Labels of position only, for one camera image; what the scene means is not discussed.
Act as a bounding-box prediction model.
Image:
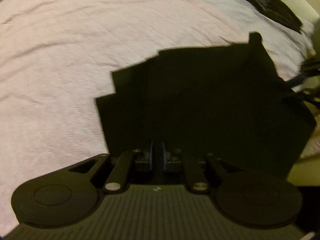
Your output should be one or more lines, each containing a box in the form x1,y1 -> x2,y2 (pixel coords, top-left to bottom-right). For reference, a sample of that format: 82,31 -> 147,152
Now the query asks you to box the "black zip fleece jacket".
95,33 -> 316,177

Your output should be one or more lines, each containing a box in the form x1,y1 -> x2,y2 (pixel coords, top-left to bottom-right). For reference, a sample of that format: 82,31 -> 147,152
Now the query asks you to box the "pink grey bedspread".
1,0 -> 313,235

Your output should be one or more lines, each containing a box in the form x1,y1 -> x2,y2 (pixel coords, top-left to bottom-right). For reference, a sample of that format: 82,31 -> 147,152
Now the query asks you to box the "folded dark clothes stack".
246,0 -> 302,34

